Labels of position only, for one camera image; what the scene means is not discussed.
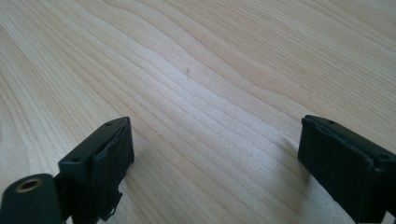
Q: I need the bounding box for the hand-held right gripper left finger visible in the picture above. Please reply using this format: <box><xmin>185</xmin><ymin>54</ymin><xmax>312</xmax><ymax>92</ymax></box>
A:
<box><xmin>54</xmin><ymin>116</ymin><xmax>135</xmax><ymax>224</ymax></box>

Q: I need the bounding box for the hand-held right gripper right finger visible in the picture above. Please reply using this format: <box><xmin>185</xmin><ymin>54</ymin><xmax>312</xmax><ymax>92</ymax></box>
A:
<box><xmin>297</xmin><ymin>114</ymin><xmax>396</xmax><ymax>224</ymax></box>

